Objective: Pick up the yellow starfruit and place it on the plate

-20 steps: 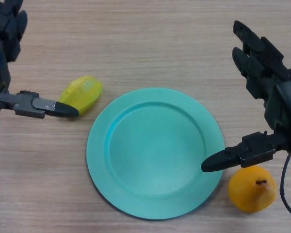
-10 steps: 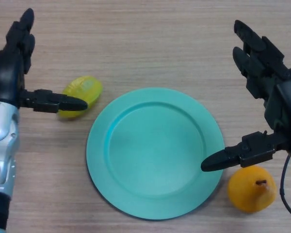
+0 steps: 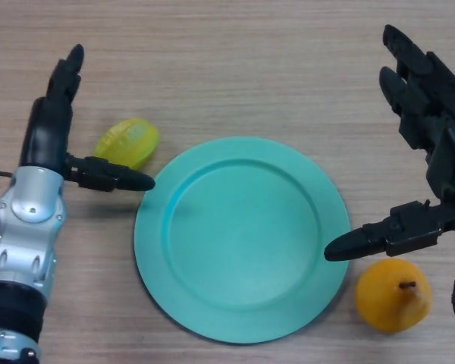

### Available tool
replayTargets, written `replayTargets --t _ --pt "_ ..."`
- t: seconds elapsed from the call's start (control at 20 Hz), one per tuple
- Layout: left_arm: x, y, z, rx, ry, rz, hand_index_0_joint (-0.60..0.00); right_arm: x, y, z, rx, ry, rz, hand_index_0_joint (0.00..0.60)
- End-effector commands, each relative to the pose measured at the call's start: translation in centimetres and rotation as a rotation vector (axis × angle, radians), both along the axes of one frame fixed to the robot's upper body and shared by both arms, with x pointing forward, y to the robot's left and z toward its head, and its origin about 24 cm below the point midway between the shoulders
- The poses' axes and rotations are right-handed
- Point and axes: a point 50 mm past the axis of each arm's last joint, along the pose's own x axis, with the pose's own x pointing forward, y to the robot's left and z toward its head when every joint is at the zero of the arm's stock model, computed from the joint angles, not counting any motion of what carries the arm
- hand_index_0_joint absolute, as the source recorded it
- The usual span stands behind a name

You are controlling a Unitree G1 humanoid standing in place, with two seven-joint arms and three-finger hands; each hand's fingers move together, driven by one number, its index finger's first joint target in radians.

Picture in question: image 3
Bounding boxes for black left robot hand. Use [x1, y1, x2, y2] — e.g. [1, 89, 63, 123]
[19, 44, 156, 193]

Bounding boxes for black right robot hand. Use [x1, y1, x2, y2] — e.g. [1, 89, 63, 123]
[324, 24, 455, 262]

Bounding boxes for green round plate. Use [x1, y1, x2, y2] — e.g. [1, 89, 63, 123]
[133, 136, 352, 345]

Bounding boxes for orange-yellow pear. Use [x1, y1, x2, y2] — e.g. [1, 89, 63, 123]
[355, 258, 432, 334]

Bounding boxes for yellow starfruit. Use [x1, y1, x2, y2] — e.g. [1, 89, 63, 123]
[93, 118, 161, 171]

